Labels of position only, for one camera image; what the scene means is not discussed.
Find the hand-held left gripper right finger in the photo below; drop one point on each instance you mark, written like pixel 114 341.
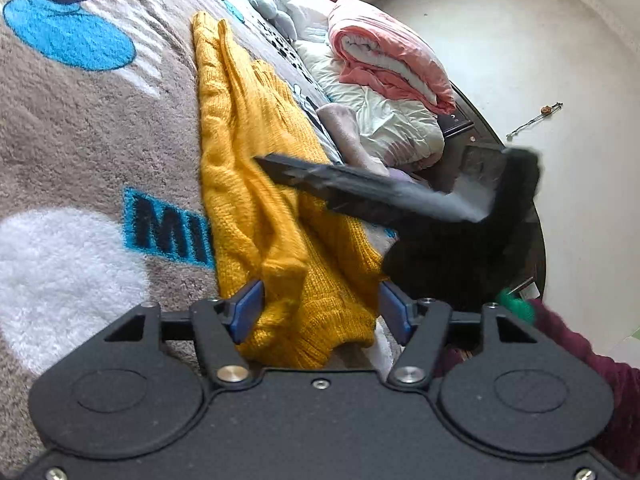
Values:
pixel 397 312

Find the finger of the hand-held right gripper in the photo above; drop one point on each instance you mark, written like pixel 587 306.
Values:
pixel 360 185

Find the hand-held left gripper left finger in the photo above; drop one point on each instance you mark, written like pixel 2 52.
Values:
pixel 247 310

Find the yellow knitted sweater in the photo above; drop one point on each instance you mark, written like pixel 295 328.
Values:
pixel 260 175

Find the person's right forearm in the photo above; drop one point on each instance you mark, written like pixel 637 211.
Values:
pixel 600 385

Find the grey pink folded garment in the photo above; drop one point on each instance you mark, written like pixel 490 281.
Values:
pixel 350 135

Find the cream quilt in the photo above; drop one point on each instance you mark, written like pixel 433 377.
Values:
pixel 395 120

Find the dark wooden headboard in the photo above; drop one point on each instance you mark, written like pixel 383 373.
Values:
pixel 535 240

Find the pink rolled quilt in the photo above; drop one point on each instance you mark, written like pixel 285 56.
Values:
pixel 390 50

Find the white quilt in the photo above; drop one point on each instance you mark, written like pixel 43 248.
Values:
pixel 305 12

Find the light blue plush toy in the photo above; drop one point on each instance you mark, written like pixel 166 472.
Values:
pixel 270 12

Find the cartoon printed blanket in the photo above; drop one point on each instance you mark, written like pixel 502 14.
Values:
pixel 90 150

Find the hanging wall ornament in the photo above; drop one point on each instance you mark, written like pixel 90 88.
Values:
pixel 535 121

